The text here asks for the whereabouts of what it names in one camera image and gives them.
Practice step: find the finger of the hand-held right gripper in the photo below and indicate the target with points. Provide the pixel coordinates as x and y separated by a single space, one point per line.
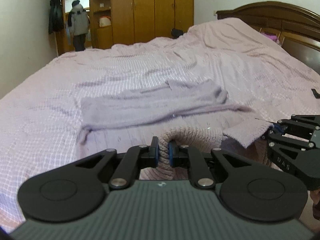
300 127
285 143

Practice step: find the purple cloth item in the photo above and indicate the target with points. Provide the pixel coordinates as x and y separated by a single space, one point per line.
272 38

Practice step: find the person's dark red garment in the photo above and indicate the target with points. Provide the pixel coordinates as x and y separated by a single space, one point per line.
315 203

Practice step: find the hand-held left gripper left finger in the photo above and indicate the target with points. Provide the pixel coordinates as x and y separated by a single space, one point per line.
155 152

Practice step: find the small black flat object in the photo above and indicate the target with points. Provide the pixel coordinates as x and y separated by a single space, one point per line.
316 91

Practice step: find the dark hanging jacket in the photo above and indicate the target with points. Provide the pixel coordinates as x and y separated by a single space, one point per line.
55 12

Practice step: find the wooden wardrobe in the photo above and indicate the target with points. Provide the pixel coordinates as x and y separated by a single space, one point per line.
145 10

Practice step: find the pink checked bed sheet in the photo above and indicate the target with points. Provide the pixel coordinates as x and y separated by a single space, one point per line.
75 75

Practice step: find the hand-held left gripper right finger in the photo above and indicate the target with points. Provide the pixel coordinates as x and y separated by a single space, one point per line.
171 155

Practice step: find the pink and white container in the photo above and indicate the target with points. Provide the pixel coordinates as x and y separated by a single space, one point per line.
105 21

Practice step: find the dark wooden headboard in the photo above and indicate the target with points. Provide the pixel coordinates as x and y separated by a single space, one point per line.
300 45

